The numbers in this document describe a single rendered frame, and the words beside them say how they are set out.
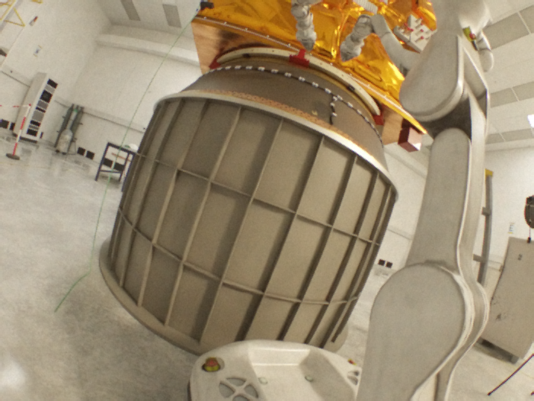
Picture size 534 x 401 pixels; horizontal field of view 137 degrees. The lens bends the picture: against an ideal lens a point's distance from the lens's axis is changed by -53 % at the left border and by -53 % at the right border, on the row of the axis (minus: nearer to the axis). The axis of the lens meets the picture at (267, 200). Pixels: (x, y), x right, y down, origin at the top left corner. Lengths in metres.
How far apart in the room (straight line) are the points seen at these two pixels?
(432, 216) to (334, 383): 0.56
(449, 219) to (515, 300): 3.25
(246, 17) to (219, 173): 1.12
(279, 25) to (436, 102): 1.33
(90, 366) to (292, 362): 0.73
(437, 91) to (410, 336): 0.40
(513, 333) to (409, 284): 3.30
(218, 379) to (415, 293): 0.43
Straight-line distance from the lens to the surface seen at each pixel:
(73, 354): 1.01
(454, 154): 0.42
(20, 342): 1.05
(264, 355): 0.74
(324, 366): 0.80
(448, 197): 0.39
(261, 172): 0.91
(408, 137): 1.86
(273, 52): 1.51
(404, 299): 0.33
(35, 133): 8.07
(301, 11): 1.05
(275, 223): 0.94
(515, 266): 3.64
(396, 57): 0.87
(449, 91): 0.45
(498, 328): 3.63
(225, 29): 1.64
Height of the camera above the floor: 0.77
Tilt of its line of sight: 1 degrees up
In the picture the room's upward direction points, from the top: 21 degrees clockwise
